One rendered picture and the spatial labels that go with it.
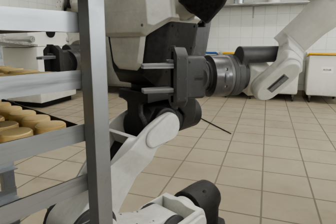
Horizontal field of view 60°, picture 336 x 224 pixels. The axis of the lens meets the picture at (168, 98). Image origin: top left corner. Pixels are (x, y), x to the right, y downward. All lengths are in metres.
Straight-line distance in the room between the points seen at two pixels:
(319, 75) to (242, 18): 1.65
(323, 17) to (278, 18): 4.88
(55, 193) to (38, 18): 0.27
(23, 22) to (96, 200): 0.30
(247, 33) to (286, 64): 4.91
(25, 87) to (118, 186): 0.46
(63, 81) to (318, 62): 4.61
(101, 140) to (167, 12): 0.39
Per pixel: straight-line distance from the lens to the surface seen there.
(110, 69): 5.32
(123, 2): 0.82
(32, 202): 0.51
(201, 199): 1.19
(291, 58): 0.63
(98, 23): 0.48
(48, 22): 0.47
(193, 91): 0.58
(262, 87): 0.63
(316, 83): 4.95
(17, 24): 0.45
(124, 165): 0.81
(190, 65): 0.57
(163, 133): 0.85
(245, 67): 0.61
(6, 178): 0.96
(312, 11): 0.65
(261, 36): 5.51
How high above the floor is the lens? 0.93
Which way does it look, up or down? 11 degrees down
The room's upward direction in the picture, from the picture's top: straight up
